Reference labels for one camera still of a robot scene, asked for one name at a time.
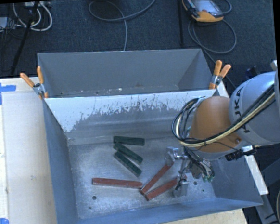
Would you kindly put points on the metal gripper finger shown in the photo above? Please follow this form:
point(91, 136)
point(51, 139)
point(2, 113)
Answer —
point(170, 158)
point(182, 189)

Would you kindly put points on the black cylinder on white bracket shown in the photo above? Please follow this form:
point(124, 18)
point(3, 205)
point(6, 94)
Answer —
point(233, 155)

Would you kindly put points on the red-brown flat block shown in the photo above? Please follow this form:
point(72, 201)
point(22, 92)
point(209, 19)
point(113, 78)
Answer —
point(156, 179)
point(116, 182)
point(160, 190)

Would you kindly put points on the dark green flat block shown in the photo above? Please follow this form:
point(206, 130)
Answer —
point(129, 141)
point(128, 164)
point(128, 153)

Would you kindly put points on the grey metal bin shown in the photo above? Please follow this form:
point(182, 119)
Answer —
point(62, 163)

